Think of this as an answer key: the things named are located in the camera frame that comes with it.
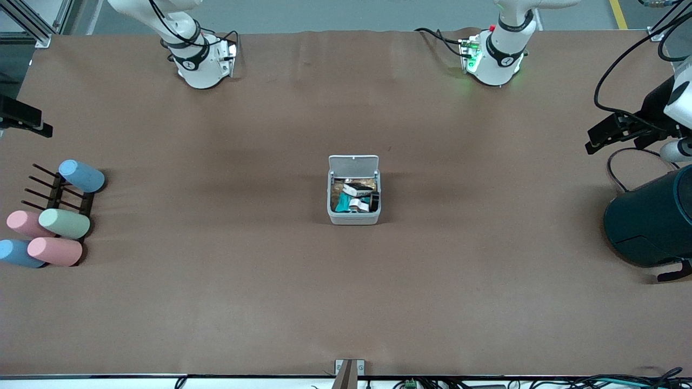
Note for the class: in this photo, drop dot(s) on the white crumpled trash piece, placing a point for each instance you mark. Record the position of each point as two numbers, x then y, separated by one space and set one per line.
359 205

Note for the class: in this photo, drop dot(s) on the green cup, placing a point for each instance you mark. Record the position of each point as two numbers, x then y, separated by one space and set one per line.
65 223

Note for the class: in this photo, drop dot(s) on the black snack packet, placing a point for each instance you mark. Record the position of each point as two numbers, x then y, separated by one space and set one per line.
358 189

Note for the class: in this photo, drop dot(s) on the brown crumpled wrapper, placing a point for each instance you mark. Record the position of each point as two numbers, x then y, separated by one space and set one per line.
338 189

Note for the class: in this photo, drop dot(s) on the black curved bracket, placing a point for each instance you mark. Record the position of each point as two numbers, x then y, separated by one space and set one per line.
676 273

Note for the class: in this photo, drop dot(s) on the metal edge bracket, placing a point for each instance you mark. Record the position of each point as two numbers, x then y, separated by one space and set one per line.
348 373

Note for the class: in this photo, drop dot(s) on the teal wrapper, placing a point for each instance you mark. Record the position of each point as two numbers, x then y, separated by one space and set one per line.
342 204

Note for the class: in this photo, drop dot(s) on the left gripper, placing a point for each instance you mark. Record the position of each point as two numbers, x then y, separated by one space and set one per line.
652 111

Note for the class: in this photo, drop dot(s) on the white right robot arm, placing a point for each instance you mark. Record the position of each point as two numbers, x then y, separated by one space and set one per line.
200 70

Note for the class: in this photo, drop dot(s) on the white desktop trash bin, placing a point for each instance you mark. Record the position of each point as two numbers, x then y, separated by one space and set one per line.
354 219

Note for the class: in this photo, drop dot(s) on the green terminal connector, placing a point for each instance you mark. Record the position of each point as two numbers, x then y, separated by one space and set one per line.
411 384

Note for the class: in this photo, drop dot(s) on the brown table cover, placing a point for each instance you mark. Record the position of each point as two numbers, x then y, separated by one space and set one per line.
216 297

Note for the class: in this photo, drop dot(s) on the aluminium frame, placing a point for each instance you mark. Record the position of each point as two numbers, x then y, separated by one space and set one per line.
32 29

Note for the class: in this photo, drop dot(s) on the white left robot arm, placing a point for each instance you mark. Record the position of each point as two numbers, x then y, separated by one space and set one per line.
500 54

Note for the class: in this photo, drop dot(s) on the blue cup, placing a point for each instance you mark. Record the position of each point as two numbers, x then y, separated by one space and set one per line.
81 175
13 253

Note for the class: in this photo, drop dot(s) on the dark teal cylindrical device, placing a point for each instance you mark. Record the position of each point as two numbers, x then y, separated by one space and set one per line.
649 221

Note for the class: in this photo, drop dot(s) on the pink cup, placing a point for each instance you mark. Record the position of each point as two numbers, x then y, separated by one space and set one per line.
54 251
21 221

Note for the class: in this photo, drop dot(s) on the dark wooden cup rack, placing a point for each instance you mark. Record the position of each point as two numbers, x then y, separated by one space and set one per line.
54 197

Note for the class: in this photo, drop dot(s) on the metal corner bracket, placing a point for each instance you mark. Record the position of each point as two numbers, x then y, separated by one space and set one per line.
656 34

